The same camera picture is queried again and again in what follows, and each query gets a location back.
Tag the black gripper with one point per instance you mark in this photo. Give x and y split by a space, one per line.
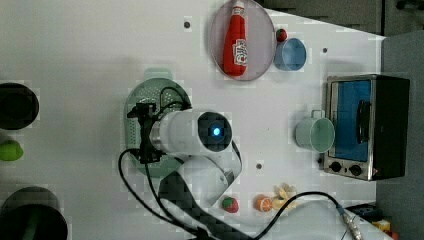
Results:
145 115

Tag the green oval strainer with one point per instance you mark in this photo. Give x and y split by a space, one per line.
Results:
159 88

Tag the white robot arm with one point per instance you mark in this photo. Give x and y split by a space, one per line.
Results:
210 162

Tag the red ketchup bottle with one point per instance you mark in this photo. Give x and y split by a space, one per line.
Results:
235 53

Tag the black round container upper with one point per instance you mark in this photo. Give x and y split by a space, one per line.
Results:
19 106

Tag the black round container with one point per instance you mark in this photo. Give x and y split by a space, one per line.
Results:
32 213
19 106

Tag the toy strawberry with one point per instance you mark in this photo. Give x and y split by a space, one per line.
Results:
230 205

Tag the pink round plate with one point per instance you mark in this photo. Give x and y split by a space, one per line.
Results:
260 34

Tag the green toy fruit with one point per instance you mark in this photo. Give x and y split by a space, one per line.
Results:
10 150

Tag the toy orange half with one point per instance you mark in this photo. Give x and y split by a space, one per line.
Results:
263 203

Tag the black round container lower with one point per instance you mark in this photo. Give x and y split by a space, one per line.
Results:
32 213

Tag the blue cup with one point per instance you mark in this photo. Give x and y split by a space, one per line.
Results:
290 55

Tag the small red toy fruit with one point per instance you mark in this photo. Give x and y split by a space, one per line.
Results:
281 35

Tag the toy peeled banana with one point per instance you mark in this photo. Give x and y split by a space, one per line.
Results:
283 194

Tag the green mug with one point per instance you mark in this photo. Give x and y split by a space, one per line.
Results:
315 133

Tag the black silver toaster oven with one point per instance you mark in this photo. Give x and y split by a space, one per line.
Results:
370 117

